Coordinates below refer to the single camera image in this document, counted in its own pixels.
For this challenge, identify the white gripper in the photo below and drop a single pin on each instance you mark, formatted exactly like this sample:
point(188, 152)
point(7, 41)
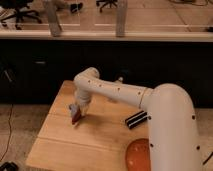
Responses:
point(82, 102)

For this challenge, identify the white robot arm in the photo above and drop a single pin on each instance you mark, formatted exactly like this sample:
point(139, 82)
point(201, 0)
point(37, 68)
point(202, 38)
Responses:
point(172, 123)

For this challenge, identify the black and white striped sponge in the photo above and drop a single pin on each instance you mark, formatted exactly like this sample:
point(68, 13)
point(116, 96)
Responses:
point(136, 119)

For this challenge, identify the orange round plate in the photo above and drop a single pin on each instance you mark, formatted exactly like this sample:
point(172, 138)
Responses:
point(137, 157)

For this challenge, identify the black office chair right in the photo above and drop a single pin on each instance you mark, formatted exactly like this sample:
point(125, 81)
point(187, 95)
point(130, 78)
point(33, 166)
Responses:
point(106, 2)

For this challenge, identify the black office chair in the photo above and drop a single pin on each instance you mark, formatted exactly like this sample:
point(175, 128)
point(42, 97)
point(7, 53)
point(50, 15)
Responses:
point(21, 10)
point(106, 2)

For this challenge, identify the black office chair left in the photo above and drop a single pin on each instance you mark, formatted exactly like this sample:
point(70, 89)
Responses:
point(21, 10)

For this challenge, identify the grey metal post left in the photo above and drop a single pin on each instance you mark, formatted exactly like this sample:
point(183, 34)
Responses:
point(53, 21)

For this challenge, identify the grey metal post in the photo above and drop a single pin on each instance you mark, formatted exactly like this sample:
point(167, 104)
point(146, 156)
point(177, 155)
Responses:
point(121, 18)
point(53, 21)

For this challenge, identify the grey metal post right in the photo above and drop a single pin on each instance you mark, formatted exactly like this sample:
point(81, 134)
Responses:
point(121, 18)

